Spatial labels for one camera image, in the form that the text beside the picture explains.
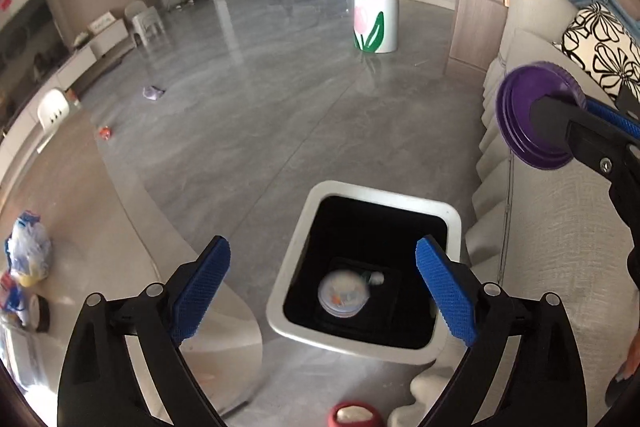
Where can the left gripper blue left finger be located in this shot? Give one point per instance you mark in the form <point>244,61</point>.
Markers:
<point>98,386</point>

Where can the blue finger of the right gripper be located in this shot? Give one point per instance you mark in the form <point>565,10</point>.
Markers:
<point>610,115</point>
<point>575,130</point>

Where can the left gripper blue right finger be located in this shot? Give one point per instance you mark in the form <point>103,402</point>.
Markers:
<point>545,387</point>

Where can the purple round lid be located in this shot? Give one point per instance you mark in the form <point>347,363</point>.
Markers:
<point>520,89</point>

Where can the blue white snack bag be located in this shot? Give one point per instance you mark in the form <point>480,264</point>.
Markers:
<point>28,250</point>

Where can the white square trash bin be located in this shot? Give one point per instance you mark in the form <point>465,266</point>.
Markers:
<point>374,233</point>

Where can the person right hand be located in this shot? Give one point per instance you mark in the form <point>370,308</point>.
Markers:
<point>632,362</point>

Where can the black white floral pillow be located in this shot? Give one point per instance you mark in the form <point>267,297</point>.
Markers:
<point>598,42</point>

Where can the beige sofa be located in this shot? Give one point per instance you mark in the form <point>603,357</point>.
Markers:
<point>553,230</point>

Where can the black tape roll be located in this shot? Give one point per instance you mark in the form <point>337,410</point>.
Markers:
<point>39,313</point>

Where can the red white slipper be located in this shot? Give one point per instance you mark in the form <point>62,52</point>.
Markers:
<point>354,414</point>

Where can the tulip pattern round bin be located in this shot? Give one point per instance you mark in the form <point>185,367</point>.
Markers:
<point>375,25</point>

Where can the small orange floor toy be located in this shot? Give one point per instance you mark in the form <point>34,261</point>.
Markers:
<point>105,133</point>

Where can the white tv cabinet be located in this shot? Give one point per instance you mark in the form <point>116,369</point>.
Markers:
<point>100,53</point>

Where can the white plastic kid chair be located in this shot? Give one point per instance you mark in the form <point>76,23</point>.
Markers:
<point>52,110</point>

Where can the purple slipper on floor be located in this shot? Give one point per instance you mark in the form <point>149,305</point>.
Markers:
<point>152,93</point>

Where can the large black television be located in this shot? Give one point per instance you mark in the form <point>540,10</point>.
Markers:
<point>32,49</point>

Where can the grey stacked stools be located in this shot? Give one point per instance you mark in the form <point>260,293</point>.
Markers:
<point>144,22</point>

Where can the white framed sign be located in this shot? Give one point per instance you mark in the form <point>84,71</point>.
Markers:
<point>101,23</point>

